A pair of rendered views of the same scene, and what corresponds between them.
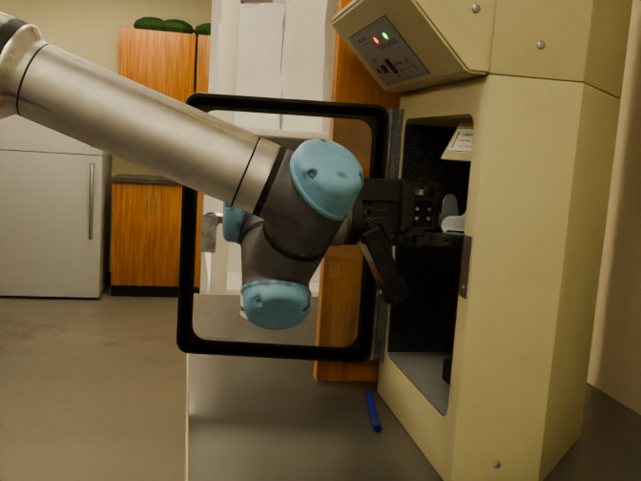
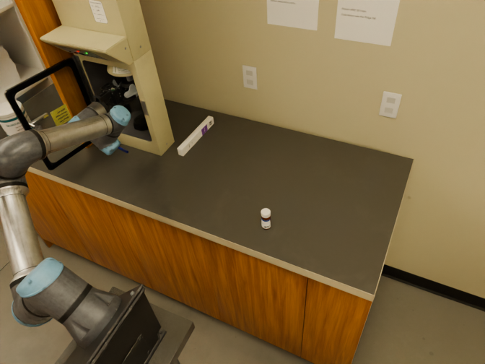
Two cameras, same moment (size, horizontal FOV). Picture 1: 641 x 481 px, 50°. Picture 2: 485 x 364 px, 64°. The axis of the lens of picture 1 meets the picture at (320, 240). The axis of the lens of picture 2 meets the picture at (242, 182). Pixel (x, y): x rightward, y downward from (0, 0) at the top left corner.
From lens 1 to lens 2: 1.09 m
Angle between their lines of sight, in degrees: 56
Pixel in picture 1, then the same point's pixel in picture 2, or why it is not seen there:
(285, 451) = (118, 174)
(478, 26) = (127, 52)
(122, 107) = (75, 135)
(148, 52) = not seen: outside the picture
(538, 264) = (158, 97)
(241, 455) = (111, 183)
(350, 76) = (47, 49)
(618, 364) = not seen: hidden behind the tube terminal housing
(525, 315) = (159, 110)
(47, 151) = not seen: outside the picture
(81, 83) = (63, 136)
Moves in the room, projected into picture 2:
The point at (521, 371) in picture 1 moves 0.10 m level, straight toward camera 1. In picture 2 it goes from (164, 121) to (174, 132)
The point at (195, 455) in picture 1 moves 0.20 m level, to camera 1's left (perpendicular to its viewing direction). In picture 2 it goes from (102, 191) to (62, 222)
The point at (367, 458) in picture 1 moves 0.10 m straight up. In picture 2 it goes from (136, 161) to (130, 144)
